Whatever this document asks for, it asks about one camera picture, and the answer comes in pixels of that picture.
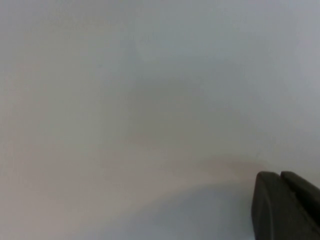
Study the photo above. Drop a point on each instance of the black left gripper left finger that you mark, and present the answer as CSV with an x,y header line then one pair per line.
x,y
272,212

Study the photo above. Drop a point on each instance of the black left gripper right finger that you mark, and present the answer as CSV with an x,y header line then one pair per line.
x,y
305,192

